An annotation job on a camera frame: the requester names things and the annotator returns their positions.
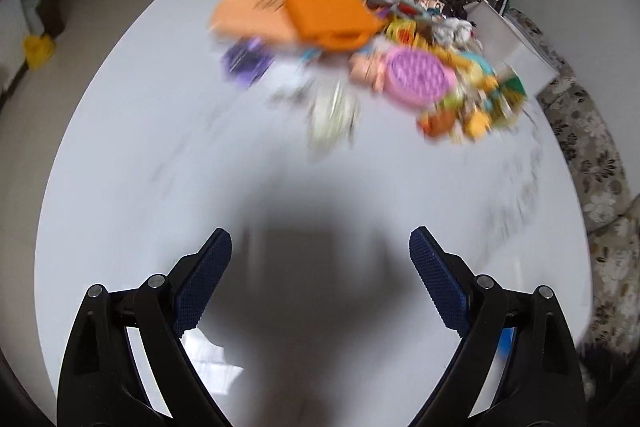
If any pile of colourful toys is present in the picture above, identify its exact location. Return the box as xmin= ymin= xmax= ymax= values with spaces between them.
xmin=210 ymin=0 xmax=528 ymax=158

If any purple small toy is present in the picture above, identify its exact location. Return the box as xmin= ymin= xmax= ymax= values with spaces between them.
xmin=222 ymin=36 xmax=274 ymax=88

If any orange plastic case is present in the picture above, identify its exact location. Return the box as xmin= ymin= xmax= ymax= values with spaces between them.
xmin=285 ymin=0 xmax=388 ymax=52

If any orange flat sheet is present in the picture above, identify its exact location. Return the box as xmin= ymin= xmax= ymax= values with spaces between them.
xmin=209 ymin=0 xmax=301 ymax=46

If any white box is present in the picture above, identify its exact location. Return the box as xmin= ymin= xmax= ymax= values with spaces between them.
xmin=467 ymin=0 xmax=561 ymax=96

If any pink and purple bubble toy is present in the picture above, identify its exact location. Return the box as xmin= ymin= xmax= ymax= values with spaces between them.
xmin=380 ymin=46 xmax=457 ymax=110

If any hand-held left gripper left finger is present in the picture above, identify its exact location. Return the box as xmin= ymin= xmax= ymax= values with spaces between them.
xmin=56 ymin=228 xmax=233 ymax=427

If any white and green wrapper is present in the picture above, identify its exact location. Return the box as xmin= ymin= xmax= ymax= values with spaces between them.
xmin=305 ymin=79 xmax=362 ymax=154

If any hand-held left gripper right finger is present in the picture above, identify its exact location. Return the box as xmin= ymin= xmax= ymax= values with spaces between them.
xmin=409 ymin=226 xmax=586 ymax=427

